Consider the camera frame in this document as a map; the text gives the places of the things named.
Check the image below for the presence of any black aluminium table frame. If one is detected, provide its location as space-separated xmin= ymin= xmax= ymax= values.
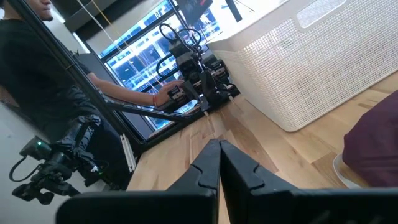
xmin=7 ymin=0 xmax=240 ymax=156

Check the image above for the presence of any person's forearm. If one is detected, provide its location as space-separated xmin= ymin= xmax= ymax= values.
xmin=86 ymin=72 xmax=156 ymax=108

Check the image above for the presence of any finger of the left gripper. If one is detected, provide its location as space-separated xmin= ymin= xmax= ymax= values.
xmin=183 ymin=80 xmax=211 ymax=116
xmin=203 ymin=70 xmax=222 ymax=100

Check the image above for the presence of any white frame plate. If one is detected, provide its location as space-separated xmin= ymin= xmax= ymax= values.
xmin=119 ymin=133 xmax=138 ymax=174

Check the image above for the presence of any white perforated plastic basket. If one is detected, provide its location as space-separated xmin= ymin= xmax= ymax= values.
xmin=206 ymin=0 xmax=398 ymax=133

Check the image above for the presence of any person's hand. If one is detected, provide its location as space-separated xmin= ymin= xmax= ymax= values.
xmin=154 ymin=79 xmax=187 ymax=108

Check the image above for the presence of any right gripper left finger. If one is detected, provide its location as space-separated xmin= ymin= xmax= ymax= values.
xmin=167 ymin=138 xmax=222 ymax=196

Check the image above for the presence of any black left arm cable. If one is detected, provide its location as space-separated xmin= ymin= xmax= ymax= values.
xmin=155 ymin=23 xmax=203 ymax=78

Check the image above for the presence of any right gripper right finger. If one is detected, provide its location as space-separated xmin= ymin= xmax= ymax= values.
xmin=220 ymin=139 xmax=299 ymax=203

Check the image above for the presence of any person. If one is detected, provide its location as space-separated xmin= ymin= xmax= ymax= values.
xmin=0 ymin=0 xmax=105 ymax=144

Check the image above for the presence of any purple cloth bag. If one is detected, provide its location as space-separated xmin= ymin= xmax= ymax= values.
xmin=331 ymin=90 xmax=398 ymax=190

